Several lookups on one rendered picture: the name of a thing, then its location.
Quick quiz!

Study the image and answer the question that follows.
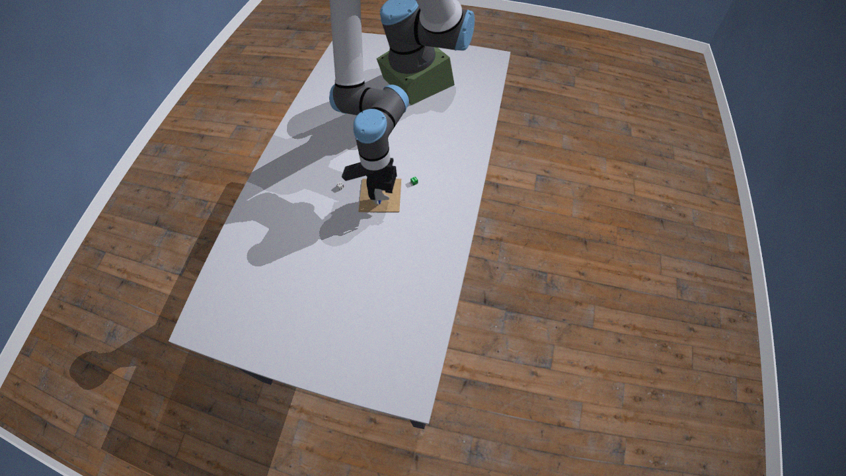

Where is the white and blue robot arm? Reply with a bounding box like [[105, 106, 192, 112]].
[[329, 0, 475, 181]]

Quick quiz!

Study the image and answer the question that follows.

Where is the tan mat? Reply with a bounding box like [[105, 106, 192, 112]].
[[358, 178, 401, 212]]

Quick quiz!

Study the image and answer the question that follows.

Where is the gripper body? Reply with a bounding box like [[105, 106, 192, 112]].
[[366, 158, 397, 193]]

